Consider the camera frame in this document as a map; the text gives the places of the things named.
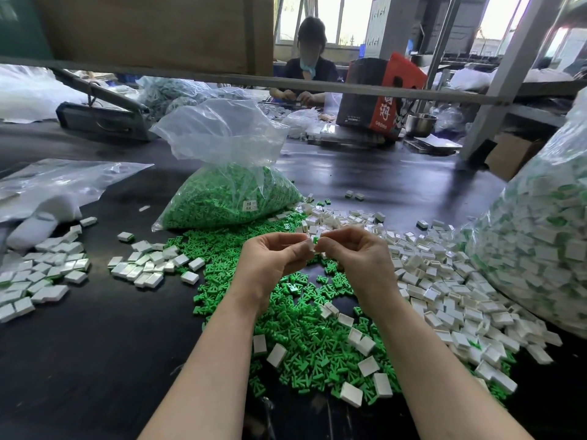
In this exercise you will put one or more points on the person's right hand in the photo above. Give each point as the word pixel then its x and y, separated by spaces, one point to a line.
pixel 362 266

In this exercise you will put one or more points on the person's left hand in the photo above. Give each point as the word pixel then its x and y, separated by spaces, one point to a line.
pixel 266 270

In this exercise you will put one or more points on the pile of green parts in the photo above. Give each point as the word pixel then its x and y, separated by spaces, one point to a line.
pixel 225 265

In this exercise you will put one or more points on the pile of white plastic caps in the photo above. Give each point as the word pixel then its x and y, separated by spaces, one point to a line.
pixel 466 285

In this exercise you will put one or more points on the pile of assembled white pieces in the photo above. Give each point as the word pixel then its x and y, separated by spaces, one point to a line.
pixel 44 274

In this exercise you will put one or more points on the person's right forearm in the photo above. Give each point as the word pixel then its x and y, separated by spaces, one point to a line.
pixel 454 395

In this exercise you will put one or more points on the person's left forearm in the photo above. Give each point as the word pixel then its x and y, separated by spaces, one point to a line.
pixel 202 395

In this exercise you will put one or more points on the bag of green clips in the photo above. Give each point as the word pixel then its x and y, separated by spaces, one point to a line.
pixel 235 197

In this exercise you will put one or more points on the clear bag of pale parts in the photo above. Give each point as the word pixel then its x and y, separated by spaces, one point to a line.
pixel 185 96

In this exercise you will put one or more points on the large bag of white caps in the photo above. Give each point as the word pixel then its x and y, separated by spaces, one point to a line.
pixel 555 233

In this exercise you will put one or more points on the white paper sheets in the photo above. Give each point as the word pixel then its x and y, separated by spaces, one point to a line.
pixel 433 143

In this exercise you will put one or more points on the crumpled white plastic bag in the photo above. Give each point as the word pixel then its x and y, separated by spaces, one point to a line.
pixel 303 122

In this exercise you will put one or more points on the metal bowl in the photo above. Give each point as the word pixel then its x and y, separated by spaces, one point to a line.
pixel 420 123

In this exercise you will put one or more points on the black and red box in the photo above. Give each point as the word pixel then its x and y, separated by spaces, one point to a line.
pixel 376 100

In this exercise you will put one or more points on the cardboard box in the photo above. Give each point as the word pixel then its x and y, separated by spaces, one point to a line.
pixel 515 156

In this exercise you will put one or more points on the black table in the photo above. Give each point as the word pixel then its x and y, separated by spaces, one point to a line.
pixel 92 376

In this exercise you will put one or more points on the empty clear plastic bag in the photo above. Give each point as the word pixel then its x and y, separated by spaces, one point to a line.
pixel 60 181

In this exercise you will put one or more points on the white bags on shelf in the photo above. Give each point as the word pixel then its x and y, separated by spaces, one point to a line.
pixel 507 79

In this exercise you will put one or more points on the brown board panel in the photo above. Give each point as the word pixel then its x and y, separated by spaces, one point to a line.
pixel 139 32

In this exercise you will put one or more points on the white plastic sheet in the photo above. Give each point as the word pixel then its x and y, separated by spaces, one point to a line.
pixel 37 94

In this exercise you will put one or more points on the grey metal shelf frame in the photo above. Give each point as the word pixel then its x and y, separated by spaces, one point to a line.
pixel 183 78

